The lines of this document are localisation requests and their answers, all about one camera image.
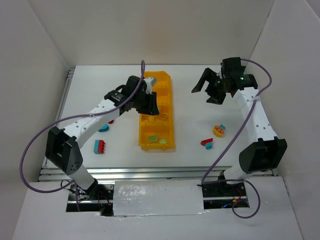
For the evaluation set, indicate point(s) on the teal small lego brick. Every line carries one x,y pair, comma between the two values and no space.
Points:
208,145

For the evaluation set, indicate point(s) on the white foil covered panel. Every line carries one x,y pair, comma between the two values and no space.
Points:
157,198

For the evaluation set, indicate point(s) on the red studded lego brick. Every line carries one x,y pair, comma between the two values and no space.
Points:
101,147

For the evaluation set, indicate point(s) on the red curved lego brick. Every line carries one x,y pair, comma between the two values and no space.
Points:
205,141

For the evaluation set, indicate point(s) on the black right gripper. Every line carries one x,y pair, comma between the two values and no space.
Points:
215,85

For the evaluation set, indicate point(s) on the teal rectangular lego brick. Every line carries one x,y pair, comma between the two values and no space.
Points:
96,147

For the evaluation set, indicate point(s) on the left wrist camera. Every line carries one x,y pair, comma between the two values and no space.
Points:
150,83

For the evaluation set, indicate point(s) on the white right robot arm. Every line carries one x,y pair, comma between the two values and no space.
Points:
265,149

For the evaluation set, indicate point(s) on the lime green lego in bin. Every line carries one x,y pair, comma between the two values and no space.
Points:
153,139

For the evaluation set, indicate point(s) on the yellow round orange-print lego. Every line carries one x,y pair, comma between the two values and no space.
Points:
218,131

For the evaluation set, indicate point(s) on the pale green lego brick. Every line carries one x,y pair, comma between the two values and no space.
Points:
163,141

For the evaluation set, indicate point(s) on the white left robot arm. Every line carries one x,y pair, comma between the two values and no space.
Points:
63,147

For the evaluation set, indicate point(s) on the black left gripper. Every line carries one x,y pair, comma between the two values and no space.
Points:
144,100

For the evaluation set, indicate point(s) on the teal rounded lego brick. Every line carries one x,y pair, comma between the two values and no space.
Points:
105,128

